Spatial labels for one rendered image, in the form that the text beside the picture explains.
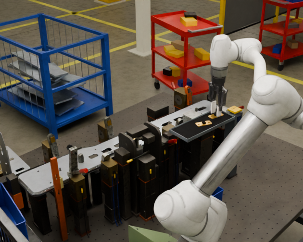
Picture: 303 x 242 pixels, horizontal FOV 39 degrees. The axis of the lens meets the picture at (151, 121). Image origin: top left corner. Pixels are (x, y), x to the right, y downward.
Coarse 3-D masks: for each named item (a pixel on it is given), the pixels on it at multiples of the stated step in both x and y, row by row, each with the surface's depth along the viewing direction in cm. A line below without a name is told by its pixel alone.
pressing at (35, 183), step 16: (176, 112) 277; (160, 128) 259; (112, 144) 244; (64, 160) 230; (96, 160) 230; (32, 176) 218; (48, 176) 218; (64, 176) 218; (32, 192) 207; (48, 192) 209
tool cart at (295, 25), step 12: (264, 0) 575; (276, 0) 551; (288, 0) 568; (300, 0) 566; (264, 12) 584; (288, 12) 548; (276, 24) 601; (288, 24) 557; (300, 24) 600; (264, 48) 612; (276, 48) 592; (288, 48) 611; (300, 48) 611
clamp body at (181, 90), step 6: (174, 90) 292; (180, 90) 292; (174, 96) 294; (180, 96) 289; (186, 96) 287; (174, 102) 296; (180, 102) 291; (186, 102) 289; (180, 108) 293; (174, 120) 303
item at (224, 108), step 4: (224, 108) 268; (216, 128) 274; (220, 128) 270; (224, 128) 269; (216, 132) 275; (220, 132) 272; (224, 132) 273; (216, 136) 276; (220, 136) 273; (216, 140) 277; (220, 140) 275; (212, 144) 281; (216, 144) 278; (220, 144) 275; (212, 148) 283; (216, 148) 279; (212, 152) 284
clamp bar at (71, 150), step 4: (68, 148) 203; (72, 148) 201; (76, 148) 201; (72, 152) 200; (76, 152) 201; (72, 156) 202; (76, 156) 204; (72, 160) 203; (76, 160) 205; (72, 164) 205; (76, 164) 207; (72, 168) 206; (76, 168) 208; (72, 172) 208; (72, 176) 209
